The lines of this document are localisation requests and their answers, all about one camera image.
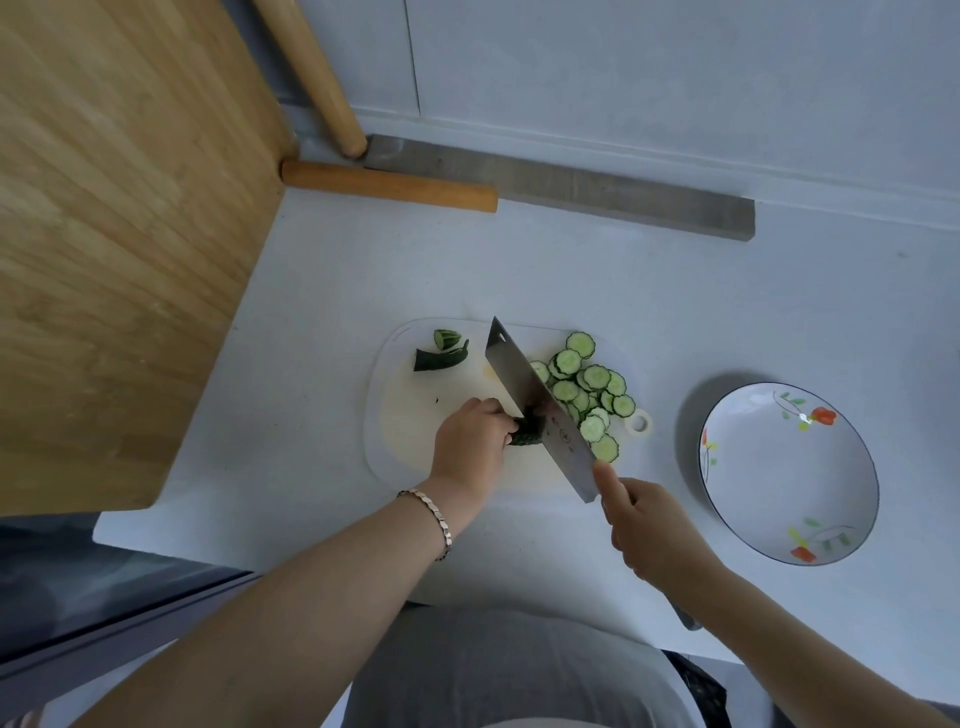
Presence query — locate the person's left hand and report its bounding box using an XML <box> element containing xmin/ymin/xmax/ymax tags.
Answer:
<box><xmin>427</xmin><ymin>396</ymin><xmax>520</xmax><ymax>531</ymax></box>

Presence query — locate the person's right hand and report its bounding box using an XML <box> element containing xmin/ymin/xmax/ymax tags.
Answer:
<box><xmin>592</xmin><ymin>459</ymin><xmax>730</xmax><ymax>595</ymax></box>

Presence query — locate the translucent plastic cutting board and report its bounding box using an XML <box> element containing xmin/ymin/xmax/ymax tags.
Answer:
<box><xmin>363</xmin><ymin>317</ymin><xmax>654</xmax><ymax>496</ymax></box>

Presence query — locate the steel cleaver knife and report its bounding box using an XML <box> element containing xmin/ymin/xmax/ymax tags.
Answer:
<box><xmin>484</xmin><ymin>315</ymin><xmax>704</xmax><ymax>633</ymax></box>

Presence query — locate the cucumber stem tip piece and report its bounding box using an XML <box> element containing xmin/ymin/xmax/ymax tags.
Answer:
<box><xmin>413</xmin><ymin>338</ymin><xmax>472</xmax><ymax>373</ymax></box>

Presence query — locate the white floral plate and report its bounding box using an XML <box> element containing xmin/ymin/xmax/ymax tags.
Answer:
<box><xmin>698</xmin><ymin>381</ymin><xmax>881</xmax><ymax>568</ymax></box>

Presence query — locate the pile of cucumber slices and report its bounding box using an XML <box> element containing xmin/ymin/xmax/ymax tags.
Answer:
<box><xmin>528</xmin><ymin>330</ymin><xmax>638</xmax><ymax>465</ymax></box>

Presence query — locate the person's left forearm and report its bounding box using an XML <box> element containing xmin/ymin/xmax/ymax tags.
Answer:
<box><xmin>71</xmin><ymin>479</ymin><xmax>470</xmax><ymax>728</ymax></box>

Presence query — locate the person's right forearm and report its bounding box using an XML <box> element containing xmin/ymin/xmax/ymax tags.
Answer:
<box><xmin>689</xmin><ymin>562</ymin><xmax>954</xmax><ymax>728</ymax></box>

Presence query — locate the short wooden rolling pin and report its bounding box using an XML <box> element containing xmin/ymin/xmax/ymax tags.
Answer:
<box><xmin>280</xmin><ymin>158</ymin><xmax>500</xmax><ymax>214</ymax></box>

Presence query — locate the black trash bag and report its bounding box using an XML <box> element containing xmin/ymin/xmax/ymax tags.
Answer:
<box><xmin>663</xmin><ymin>650</ymin><xmax>733</xmax><ymax>728</ymax></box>

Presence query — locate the grey shirt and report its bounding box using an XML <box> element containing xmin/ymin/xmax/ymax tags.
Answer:
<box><xmin>341</xmin><ymin>605</ymin><xmax>706</xmax><ymax>728</ymax></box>

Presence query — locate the long grey sharpening stone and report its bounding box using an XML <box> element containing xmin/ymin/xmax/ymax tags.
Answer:
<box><xmin>362</xmin><ymin>134</ymin><xmax>757</xmax><ymax>243</ymax></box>

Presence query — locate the large wooden cutting board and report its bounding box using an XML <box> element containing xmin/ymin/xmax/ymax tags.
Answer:
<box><xmin>0</xmin><ymin>0</ymin><xmax>299</xmax><ymax>517</ymax></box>

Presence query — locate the thick light wooden rolling pin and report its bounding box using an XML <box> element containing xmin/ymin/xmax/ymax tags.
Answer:
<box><xmin>251</xmin><ymin>0</ymin><xmax>370</xmax><ymax>161</ymax></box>

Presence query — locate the dark glass panel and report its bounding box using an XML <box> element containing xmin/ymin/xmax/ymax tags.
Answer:
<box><xmin>0</xmin><ymin>513</ymin><xmax>264</xmax><ymax>728</ymax></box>

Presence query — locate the grey pipe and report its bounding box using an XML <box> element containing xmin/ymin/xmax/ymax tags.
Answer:
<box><xmin>221</xmin><ymin>0</ymin><xmax>320</xmax><ymax>163</ymax></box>

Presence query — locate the silver bracelet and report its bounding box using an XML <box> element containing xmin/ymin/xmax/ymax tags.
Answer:
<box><xmin>395</xmin><ymin>488</ymin><xmax>454</xmax><ymax>563</ymax></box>

